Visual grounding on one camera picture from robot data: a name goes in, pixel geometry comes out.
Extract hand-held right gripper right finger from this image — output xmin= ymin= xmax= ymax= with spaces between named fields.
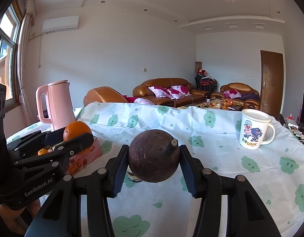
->
xmin=179 ymin=144 xmax=282 ymax=237

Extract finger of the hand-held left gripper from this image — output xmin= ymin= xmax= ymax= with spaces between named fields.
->
xmin=6 ymin=128 xmax=66 ymax=154
xmin=13 ymin=132 xmax=95 ymax=170

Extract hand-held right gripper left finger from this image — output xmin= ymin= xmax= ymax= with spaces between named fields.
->
xmin=25 ymin=144 xmax=130 ymax=237

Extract pink tin box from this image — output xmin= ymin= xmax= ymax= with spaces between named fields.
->
xmin=37 ymin=133 xmax=103 ymax=176

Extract purple round fruit with stem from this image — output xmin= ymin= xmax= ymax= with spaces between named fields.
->
xmin=128 ymin=130 xmax=181 ymax=183

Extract person's left forearm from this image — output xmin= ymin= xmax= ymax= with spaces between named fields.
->
xmin=0 ymin=199 xmax=42 ymax=235

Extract white cloud print tablecloth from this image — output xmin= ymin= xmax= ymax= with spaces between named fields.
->
xmin=6 ymin=102 xmax=304 ymax=237

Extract pink electric kettle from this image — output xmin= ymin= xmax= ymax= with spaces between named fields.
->
xmin=35 ymin=80 xmax=76 ymax=131

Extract brown leather armchair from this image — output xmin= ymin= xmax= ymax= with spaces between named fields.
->
xmin=83 ymin=86 xmax=129 ymax=107

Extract light curtain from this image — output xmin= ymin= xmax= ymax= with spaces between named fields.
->
xmin=17 ymin=0 xmax=37 ymax=127

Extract cluttered coffee table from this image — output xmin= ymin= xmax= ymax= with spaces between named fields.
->
xmin=178 ymin=99 xmax=244 ymax=112

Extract white cartoon print mug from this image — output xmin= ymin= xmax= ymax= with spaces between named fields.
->
xmin=239 ymin=109 xmax=276 ymax=151

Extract brown leather three-seat sofa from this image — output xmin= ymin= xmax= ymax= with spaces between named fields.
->
xmin=133 ymin=78 xmax=211 ymax=108

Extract window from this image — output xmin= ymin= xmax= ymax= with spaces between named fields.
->
xmin=0 ymin=5 xmax=22 ymax=107

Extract pink floral pillow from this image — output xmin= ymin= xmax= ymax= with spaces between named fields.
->
xmin=148 ymin=86 xmax=171 ymax=99
xmin=167 ymin=85 xmax=191 ymax=99
xmin=223 ymin=89 xmax=242 ymax=99

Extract stacked dark chairs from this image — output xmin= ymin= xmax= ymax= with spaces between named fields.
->
xmin=194 ymin=73 xmax=218 ymax=93

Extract purple blanket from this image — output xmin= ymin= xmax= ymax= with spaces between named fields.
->
xmin=240 ymin=92 xmax=260 ymax=102

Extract brown leather loveseat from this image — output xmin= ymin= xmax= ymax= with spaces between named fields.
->
xmin=211 ymin=82 xmax=261 ymax=111

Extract cluttered television stand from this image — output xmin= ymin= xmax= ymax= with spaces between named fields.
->
xmin=280 ymin=114 xmax=304 ymax=151

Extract brown wooden door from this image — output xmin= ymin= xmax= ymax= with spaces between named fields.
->
xmin=259 ymin=50 xmax=284 ymax=117

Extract white wall air conditioner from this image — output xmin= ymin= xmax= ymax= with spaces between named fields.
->
xmin=42 ymin=15 xmax=80 ymax=33

